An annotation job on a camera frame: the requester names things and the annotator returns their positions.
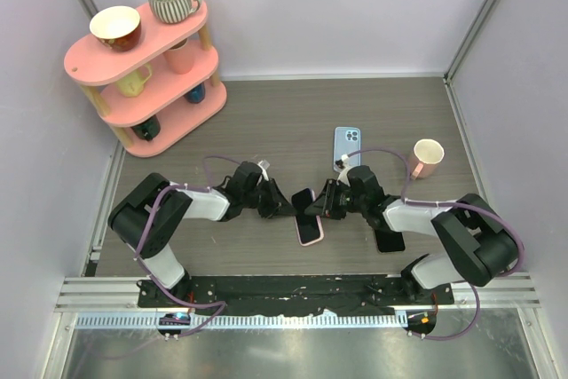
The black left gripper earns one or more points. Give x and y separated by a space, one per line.
279 205

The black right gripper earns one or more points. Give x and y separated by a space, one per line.
323 206

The light blue phone case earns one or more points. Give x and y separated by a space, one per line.
346 140

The black phone gold edge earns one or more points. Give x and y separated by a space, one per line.
388 241

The pink phone case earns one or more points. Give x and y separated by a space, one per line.
309 230

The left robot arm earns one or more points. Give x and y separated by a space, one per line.
146 219

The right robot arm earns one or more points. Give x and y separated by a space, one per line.
478 246

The pink mug on table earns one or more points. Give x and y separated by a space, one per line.
424 158

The blue cup on shelf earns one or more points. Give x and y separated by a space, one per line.
196 95

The black cup on shelf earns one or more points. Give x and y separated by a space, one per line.
148 129

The pink three-tier shelf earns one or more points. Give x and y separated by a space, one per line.
155 94

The pink cup on shelf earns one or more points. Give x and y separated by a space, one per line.
180 58

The yellow mug on shelf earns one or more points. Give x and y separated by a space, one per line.
133 84

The grey striped mug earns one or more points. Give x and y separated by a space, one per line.
173 11

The red white bowl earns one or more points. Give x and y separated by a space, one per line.
117 27

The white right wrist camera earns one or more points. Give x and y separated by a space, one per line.
343 164

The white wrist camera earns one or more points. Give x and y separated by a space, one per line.
264 166
343 164

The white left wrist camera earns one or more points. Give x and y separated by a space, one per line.
264 166

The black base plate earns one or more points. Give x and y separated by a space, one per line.
302 295

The white slotted cable duct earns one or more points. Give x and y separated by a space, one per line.
166 320

